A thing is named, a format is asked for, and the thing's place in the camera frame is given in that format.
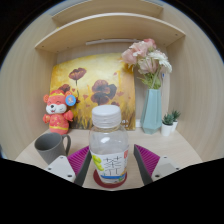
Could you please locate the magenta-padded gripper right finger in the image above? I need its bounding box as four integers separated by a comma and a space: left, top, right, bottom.
132, 143, 183, 187

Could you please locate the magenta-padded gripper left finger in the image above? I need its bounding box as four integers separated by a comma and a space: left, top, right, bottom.
44, 145, 93, 187

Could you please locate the clear plastic drink bottle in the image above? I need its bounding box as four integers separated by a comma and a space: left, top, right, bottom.
87, 104, 130, 185

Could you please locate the grey mug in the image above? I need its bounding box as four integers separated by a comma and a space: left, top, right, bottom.
33, 132, 72, 166

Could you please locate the small potted succulent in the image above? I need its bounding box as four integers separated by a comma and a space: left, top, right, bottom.
160, 112, 175, 137
170, 109, 182, 133

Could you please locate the red plush toy figure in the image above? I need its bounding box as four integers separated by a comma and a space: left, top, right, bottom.
42, 88, 78, 136

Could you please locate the flat round red coaster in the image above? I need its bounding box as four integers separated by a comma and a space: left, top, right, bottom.
92, 168, 129, 190

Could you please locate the teal faceted vase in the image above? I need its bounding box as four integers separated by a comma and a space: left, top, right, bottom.
139, 87, 164, 136

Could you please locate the yellow poppy flower painting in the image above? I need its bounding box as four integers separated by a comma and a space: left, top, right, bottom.
49, 52, 137, 131

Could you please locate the pink and white flower bouquet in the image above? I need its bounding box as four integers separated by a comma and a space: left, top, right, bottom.
120, 37, 174, 91

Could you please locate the white light bar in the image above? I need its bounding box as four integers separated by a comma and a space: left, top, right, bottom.
85, 37, 141, 46

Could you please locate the wide wooden shelf board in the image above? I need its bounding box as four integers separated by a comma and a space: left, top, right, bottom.
33, 12, 187, 55

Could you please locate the short wooden shelf board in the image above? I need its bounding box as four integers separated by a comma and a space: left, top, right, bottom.
51, 0, 165, 25

